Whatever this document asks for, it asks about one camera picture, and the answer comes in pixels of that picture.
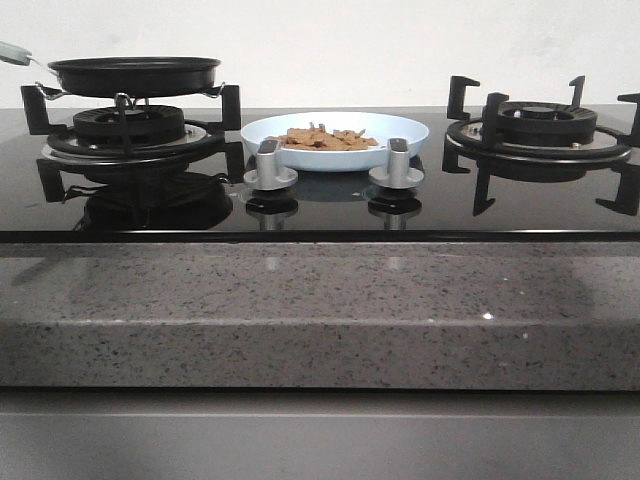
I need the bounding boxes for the right silver stove knob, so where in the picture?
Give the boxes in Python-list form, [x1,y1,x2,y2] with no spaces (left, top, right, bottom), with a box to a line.
[368,138,425,190]

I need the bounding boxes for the wire pan trivet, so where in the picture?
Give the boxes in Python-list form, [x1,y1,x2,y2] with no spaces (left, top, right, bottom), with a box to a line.
[34,82,226,107]

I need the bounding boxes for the right black gas burner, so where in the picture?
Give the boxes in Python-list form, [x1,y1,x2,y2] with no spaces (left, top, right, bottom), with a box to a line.
[497,101,598,146]

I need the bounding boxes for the silver stove knob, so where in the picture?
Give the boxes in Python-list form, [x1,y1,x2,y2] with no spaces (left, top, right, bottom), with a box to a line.
[243,139,298,191]
[368,138,425,190]

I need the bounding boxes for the right black pan support grate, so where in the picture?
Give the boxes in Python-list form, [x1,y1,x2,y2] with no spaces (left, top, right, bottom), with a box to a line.
[442,75,639,216]

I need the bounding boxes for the left silver stove knob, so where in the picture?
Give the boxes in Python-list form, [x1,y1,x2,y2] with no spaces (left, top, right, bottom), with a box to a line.
[243,139,298,191]

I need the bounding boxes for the brown meat pieces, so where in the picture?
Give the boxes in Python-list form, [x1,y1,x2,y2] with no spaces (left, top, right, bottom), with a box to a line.
[269,123,379,151]

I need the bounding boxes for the left black pan support grate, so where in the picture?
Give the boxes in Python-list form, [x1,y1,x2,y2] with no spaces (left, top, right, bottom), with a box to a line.
[21,83,241,202]

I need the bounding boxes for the left black gas burner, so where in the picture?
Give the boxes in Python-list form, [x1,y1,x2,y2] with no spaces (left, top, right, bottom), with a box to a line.
[73,105,185,148]

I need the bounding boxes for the black pan support grate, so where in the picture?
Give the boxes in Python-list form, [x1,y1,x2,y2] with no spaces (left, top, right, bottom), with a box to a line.
[21,83,241,202]
[442,75,639,216]

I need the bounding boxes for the black frying pan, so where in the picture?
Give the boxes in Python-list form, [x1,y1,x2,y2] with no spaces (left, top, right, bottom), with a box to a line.
[21,56,224,99]

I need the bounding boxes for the light blue plate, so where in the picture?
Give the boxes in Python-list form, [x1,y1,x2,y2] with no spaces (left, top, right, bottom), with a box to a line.
[240,111,429,172]

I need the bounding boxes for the black glass gas cooktop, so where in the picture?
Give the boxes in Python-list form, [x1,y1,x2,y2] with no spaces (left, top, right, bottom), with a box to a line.
[1,107,639,243]

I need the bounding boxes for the black gas burner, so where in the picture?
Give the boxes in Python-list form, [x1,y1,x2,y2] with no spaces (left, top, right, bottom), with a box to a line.
[73,105,185,148]
[497,101,598,146]

